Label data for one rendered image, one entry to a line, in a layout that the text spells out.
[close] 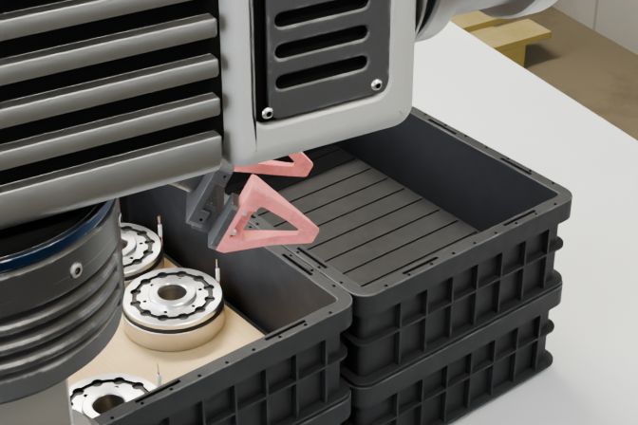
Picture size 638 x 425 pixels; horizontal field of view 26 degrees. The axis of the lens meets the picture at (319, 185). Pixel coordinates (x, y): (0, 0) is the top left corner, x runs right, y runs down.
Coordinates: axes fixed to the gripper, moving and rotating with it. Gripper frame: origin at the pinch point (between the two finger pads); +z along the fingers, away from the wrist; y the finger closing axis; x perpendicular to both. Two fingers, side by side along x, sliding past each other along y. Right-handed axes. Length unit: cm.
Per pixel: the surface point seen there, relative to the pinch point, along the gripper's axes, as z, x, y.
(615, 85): 137, -65, -224
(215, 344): 3.9, -26.7, -11.8
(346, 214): 17.8, -21.2, -35.7
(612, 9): 138, -56, -254
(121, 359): -4.3, -30.7, -10.0
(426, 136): 22.6, -9.7, -39.4
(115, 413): -7.8, -20.1, 9.5
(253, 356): 2.8, -15.6, 2.1
